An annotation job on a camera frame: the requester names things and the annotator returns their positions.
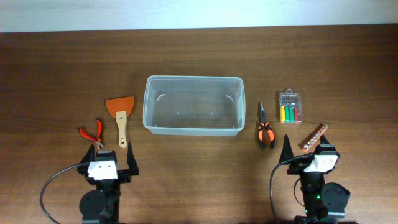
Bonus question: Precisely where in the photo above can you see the small red cutting pliers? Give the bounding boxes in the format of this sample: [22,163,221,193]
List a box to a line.
[78,118,104,150]

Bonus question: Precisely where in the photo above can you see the clear plastic container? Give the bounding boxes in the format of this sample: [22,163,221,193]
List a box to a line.
[142,75,246,136]

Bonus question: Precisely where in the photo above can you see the right black cable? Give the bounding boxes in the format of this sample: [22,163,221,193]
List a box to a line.
[269,154,313,224]

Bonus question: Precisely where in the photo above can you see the orange black long-nose pliers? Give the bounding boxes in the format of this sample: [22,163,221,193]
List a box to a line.
[257,102,275,149]

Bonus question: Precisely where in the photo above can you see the orange scraper wooden handle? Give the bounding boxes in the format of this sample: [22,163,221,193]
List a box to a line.
[105,96,135,149]

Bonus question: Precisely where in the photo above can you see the left black cable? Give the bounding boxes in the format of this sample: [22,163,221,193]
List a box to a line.
[39,164,82,223]

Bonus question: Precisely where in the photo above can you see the black cable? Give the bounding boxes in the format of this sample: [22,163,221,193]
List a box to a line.
[269,154,313,224]
[39,164,82,223]

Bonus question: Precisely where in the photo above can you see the clear screwdriver bit case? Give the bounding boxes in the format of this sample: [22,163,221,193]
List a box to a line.
[279,89,302,124]

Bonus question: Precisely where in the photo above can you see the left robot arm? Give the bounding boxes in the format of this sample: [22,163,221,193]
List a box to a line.
[77,143,139,224]

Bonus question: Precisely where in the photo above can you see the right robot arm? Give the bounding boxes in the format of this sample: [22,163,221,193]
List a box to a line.
[279,136,351,224]

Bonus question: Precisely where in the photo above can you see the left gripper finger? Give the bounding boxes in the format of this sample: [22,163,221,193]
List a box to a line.
[127,142,139,170]
[80,144,95,164]

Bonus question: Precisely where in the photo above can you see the orange socket rail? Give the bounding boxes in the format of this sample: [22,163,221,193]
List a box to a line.
[302,124,328,152]

